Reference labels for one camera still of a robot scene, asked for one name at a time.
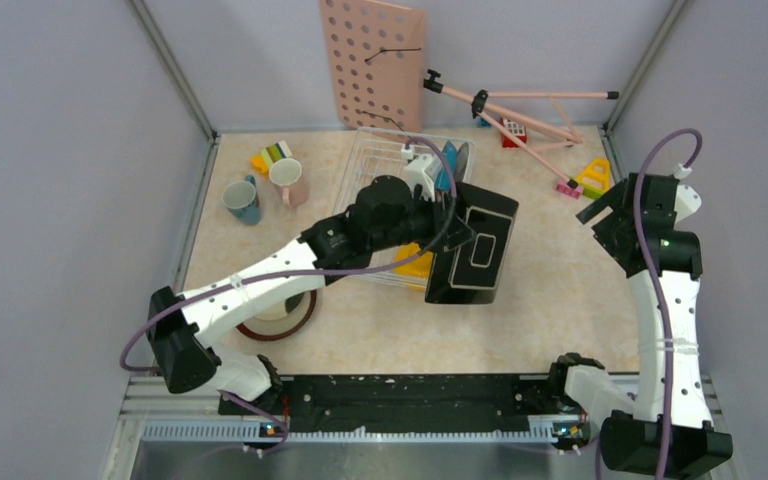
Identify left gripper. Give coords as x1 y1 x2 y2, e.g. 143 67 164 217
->
369 185 476 252

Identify teal polka dot plate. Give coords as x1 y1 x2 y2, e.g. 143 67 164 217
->
434 141 457 201

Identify yellow ribbed bowl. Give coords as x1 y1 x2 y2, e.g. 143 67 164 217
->
392 243 434 291

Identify square floral plate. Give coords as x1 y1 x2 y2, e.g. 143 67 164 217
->
425 182 519 305

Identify pink mug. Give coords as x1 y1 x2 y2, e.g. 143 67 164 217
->
268 158 309 207

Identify cream bowl with brown rim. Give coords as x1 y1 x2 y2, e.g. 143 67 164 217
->
236 290 318 342

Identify round white patterned plate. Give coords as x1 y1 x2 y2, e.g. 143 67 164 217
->
454 142 471 182

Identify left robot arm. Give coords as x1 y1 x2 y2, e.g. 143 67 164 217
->
145 149 473 414

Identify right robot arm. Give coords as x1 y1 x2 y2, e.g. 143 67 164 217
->
546 173 733 479

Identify yellow triangle toy block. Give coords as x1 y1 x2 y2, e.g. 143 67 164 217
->
575 157 612 200

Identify stacked coloured toy blocks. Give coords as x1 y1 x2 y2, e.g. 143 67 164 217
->
249 140 293 176

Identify pink tripod stand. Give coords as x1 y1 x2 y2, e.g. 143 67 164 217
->
423 69 620 198

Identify blue grey mug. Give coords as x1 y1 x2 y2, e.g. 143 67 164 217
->
221 175 262 226

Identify red toy block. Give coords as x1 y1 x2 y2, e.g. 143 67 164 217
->
499 117 528 148

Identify pink pegboard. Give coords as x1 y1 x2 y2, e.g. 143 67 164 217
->
319 0 427 132

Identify white wire dish rack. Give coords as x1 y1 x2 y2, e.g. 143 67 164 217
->
332 127 477 289

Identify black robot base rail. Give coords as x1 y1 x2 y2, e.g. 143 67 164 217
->
218 372 614 437

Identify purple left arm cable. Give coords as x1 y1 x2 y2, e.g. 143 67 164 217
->
118 135 459 458

